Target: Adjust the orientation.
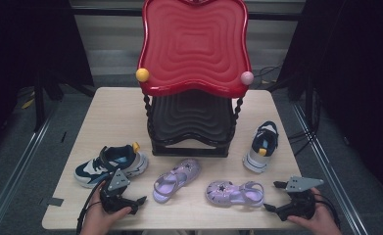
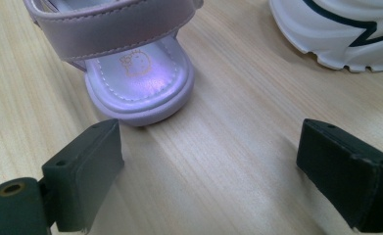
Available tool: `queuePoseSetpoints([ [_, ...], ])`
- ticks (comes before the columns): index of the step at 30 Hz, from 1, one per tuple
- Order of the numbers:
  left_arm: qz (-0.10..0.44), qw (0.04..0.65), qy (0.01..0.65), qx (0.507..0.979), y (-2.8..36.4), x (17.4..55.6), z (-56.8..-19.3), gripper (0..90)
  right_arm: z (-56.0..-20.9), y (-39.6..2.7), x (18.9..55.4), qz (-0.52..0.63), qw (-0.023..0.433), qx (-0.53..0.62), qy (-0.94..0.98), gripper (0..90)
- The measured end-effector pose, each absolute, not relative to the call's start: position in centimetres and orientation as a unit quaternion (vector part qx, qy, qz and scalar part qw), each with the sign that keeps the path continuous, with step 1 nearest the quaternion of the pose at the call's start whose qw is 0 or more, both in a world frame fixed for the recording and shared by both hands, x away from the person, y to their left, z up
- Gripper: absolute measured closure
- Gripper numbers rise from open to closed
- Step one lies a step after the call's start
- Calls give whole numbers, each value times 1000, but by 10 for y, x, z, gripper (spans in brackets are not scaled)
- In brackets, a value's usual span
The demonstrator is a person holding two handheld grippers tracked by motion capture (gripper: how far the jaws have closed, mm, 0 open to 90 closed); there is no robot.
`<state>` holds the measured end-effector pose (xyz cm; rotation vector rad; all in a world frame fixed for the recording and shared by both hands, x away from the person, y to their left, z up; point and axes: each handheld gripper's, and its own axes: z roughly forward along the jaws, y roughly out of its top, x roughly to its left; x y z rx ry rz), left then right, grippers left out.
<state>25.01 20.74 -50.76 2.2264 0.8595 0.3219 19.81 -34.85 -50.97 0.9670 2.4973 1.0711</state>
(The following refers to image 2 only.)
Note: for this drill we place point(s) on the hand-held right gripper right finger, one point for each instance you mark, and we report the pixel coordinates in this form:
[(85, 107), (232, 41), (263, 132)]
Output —
[(349, 176)]

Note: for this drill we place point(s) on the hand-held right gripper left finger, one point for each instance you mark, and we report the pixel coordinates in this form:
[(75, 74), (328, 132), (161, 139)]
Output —
[(84, 176)]

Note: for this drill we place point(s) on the purple sandal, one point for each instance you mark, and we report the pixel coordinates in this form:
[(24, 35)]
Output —
[(136, 94)]

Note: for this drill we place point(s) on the navy and white sneaker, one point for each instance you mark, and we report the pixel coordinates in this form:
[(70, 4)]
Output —
[(326, 32)]

